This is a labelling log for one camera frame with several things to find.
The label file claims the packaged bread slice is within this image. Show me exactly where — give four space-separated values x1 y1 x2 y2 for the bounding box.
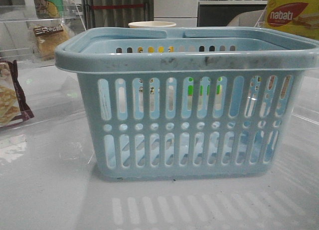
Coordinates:
33 24 69 61

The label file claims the light blue plastic basket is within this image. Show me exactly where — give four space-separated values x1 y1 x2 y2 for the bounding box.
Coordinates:
55 27 319 179

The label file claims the paper cup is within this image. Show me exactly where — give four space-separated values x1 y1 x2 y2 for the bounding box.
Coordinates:
128 21 176 28

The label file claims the white cabinet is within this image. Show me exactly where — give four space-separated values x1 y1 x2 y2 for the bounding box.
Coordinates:
154 0 199 27

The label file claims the clear acrylic stand right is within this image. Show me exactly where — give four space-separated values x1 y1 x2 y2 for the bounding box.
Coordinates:
253 9 266 28

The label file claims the brown cracker snack bag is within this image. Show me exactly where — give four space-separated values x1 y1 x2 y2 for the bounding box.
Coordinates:
0 60 34 128

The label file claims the clear acrylic shelf left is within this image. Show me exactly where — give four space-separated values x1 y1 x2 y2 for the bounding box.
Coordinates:
0 4 86 69

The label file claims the green cartoon snack package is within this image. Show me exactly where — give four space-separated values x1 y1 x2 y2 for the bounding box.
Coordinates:
33 0 64 18

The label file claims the yellow nabati wafer box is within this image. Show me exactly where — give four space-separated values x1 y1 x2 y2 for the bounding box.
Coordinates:
264 0 319 40

